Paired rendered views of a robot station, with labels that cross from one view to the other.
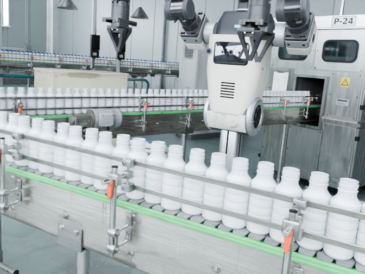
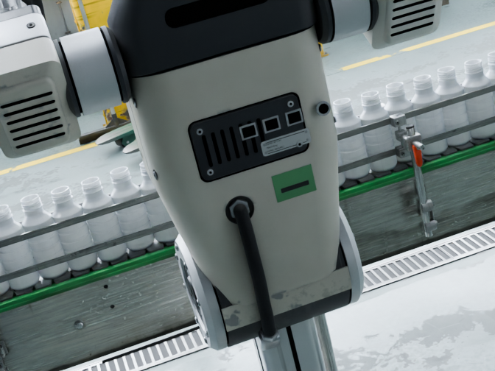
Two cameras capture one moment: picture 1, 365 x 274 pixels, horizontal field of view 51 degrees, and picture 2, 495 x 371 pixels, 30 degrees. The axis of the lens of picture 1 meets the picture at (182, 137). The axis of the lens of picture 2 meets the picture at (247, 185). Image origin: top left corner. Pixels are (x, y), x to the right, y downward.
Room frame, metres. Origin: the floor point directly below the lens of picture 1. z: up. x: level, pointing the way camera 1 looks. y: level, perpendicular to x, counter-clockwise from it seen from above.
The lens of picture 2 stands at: (2.43, -0.91, 1.72)
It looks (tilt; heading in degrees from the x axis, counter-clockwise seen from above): 21 degrees down; 140
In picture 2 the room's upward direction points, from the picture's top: 14 degrees counter-clockwise
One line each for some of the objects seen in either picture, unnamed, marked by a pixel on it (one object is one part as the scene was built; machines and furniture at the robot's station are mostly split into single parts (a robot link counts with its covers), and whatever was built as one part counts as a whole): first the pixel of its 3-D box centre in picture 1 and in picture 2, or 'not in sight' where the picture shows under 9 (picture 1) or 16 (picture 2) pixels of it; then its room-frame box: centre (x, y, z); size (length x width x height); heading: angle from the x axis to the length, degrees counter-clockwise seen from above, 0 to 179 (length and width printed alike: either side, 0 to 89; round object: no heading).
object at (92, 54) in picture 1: (94, 47); not in sight; (7.05, 1.71, 1.55); 0.17 x 0.15 x 0.42; 132
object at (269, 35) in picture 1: (257, 43); not in sight; (1.04, -0.18, 1.44); 0.07 x 0.07 x 0.09; 60
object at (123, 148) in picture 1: (122, 163); not in sight; (1.06, 0.17, 1.08); 0.06 x 0.06 x 0.17
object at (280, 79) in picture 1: (279, 83); not in sight; (4.79, -1.15, 1.22); 0.23 x 0.04 x 0.32; 42
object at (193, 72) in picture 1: (201, 87); not in sight; (7.38, -0.29, 0.96); 0.82 x 0.50 x 1.91; 132
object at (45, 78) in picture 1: (81, 113); not in sight; (5.27, 1.43, 0.59); 1.10 x 0.62 x 1.18; 132
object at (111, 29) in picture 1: (121, 37); not in sight; (1.26, 0.22, 1.44); 0.07 x 0.07 x 0.09; 61
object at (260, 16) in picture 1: (258, 14); not in sight; (1.03, -0.17, 1.51); 0.10 x 0.07 x 0.07; 150
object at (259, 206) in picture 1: (262, 197); (12, 246); (0.85, -0.20, 1.08); 0.06 x 0.06 x 0.17
